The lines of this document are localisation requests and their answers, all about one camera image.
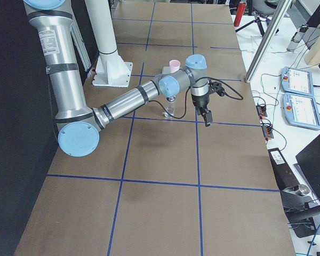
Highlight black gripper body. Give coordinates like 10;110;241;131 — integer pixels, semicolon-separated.
191;93;210;108

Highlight clear glass sauce bottle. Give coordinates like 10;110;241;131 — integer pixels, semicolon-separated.
164;96;176;118

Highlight pink plastic cup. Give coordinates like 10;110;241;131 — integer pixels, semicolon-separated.
169;59;181;73

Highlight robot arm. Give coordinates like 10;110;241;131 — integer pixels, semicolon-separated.
24;1;212;157

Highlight orange black connector block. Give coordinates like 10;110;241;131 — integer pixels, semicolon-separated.
256;104;267;119

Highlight lower blue teach pendant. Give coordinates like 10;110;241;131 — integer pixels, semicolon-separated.
283;93;320;130

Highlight blue teach pendant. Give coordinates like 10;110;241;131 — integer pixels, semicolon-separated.
283;93;320;130
281;67;314;96

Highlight upper blue teach pendant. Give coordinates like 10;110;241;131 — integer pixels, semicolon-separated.
281;67;314;96

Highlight black power adapter box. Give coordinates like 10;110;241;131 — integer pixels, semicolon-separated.
268;148;300;190

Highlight black tripod rod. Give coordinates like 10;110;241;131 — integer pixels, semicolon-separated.
235;15;271;37

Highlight red cylinder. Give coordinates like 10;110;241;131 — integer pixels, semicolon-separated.
234;1;247;27

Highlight black computer monitor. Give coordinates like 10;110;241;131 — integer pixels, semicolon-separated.
296;134;320;199

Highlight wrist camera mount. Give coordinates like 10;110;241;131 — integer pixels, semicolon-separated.
209;81;226;97

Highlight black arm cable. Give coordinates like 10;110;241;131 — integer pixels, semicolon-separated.
148;78;244;120

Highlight aluminium frame post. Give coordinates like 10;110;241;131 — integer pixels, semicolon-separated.
244;0;292;83

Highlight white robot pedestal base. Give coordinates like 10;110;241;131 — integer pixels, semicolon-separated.
85;0;133;87

